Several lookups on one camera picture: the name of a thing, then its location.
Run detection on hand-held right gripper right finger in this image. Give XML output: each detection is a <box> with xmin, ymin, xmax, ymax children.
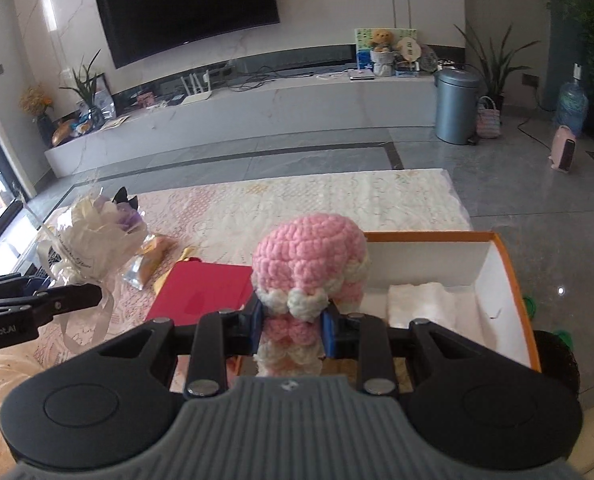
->
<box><xmin>324</xmin><ymin>304</ymin><xmax>482</xmax><ymax>396</ymax></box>

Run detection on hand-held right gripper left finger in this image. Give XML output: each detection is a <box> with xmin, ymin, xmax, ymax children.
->
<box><xmin>97</xmin><ymin>304</ymin><xmax>264</xmax><ymax>399</ymax></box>

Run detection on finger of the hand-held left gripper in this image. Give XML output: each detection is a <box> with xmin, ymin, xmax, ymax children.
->
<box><xmin>0</xmin><ymin>272</ymin><xmax>48</xmax><ymax>306</ymax></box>
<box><xmin>24</xmin><ymin>284</ymin><xmax>103</xmax><ymax>329</ymax></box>

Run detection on white flower bouquet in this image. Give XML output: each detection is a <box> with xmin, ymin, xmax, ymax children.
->
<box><xmin>37</xmin><ymin>187</ymin><xmax>150</xmax><ymax>357</ymax></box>

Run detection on pink white crochet doll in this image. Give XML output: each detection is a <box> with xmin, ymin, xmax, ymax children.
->
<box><xmin>251</xmin><ymin>214</ymin><xmax>369</xmax><ymax>378</ymax></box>

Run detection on clear snack packet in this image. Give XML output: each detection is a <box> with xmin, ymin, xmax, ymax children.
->
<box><xmin>124</xmin><ymin>234</ymin><xmax>178</xmax><ymax>290</ymax></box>

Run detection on yellow snack packet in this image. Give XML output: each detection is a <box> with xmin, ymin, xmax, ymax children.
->
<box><xmin>153</xmin><ymin>246</ymin><xmax>198</xmax><ymax>289</ymax></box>

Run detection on orange cardboard box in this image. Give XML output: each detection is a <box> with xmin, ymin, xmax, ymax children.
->
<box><xmin>229</xmin><ymin>230</ymin><xmax>544</xmax><ymax>392</ymax></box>

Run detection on red storage box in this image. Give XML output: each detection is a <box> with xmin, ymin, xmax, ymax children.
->
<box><xmin>144</xmin><ymin>259</ymin><xmax>256</xmax><ymax>331</ymax></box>

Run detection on lace printed tablecloth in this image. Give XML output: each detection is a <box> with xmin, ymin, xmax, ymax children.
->
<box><xmin>0</xmin><ymin>167</ymin><xmax>474</xmax><ymax>402</ymax></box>

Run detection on golden ornament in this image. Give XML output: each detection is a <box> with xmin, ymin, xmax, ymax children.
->
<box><xmin>51</xmin><ymin>120</ymin><xmax>76</xmax><ymax>147</ymax></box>

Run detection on blue snack bag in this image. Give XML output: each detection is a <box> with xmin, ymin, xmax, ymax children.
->
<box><xmin>72</xmin><ymin>112</ymin><xmax>96</xmax><ymax>136</ymax></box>

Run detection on dried yellow flowers vase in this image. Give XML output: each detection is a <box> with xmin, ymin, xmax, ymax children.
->
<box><xmin>20</xmin><ymin>85</ymin><xmax>56</xmax><ymax>149</ymax></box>

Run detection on green plant glass vase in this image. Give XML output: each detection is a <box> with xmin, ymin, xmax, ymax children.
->
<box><xmin>60</xmin><ymin>50</ymin><xmax>106</xmax><ymax>129</ymax></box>

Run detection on white marble television cabinet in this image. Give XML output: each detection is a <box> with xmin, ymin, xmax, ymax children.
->
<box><xmin>44</xmin><ymin>71</ymin><xmax>441</xmax><ymax>179</ymax></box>

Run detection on black mesh wastebasket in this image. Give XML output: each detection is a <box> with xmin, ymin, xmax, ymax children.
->
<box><xmin>532</xmin><ymin>330</ymin><xmax>582</xmax><ymax>397</ymax></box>

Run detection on white router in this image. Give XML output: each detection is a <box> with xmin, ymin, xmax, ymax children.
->
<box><xmin>179</xmin><ymin>72</ymin><xmax>213</xmax><ymax>106</ymax></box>

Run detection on blue-grey trash bin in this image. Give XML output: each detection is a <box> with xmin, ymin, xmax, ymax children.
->
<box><xmin>434</xmin><ymin>67</ymin><xmax>480</xmax><ymax>146</ymax></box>

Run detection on small woven basket bag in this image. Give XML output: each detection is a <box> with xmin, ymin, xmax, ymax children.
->
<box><xmin>477</xmin><ymin>96</ymin><xmax>503</xmax><ymax>140</ymax></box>

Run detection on teddy bear in basket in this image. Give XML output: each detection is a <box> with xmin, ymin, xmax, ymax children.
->
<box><xmin>369</xmin><ymin>29</ymin><xmax>396</xmax><ymax>77</ymax></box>

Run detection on green drawing board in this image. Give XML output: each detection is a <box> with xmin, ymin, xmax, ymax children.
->
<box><xmin>354</xmin><ymin>27</ymin><xmax>418</xmax><ymax>72</ymax></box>

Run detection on round paper fan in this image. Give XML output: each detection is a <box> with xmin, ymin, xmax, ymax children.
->
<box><xmin>396</xmin><ymin>35</ymin><xmax>421</xmax><ymax>74</ymax></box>

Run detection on pink space heater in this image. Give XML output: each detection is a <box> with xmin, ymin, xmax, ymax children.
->
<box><xmin>549</xmin><ymin>125</ymin><xmax>578</xmax><ymax>174</ymax></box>

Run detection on long-leaf potted plant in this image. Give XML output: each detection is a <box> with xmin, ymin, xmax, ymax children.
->
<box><xmin>454</xmin><ymin>22</ymin><xmax>528</xmax><ymax>111</ymax></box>

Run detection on blue water jug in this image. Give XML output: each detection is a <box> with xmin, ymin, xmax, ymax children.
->
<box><xmin>557</xmin><ymin>64</ymin><xmax>589</xmax><ymax>137</ymax></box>

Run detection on black cables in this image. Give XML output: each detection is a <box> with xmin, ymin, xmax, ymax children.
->
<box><xmin>226</xmin><ymin>72</ymin><xmax>289</xmax><ymax>92</ymax></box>

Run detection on black power cable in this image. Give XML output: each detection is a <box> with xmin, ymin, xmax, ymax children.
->
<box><xmin>514</xmin><ymin>85</ymin><xmax>558</xmax><ymax>152</ymax></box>

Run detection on black wall television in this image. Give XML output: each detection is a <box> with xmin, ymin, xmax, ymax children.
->
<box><xmin>93</xmin><ymin>0</ymin><xmax>281</xmax><ymax>70</ymax></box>

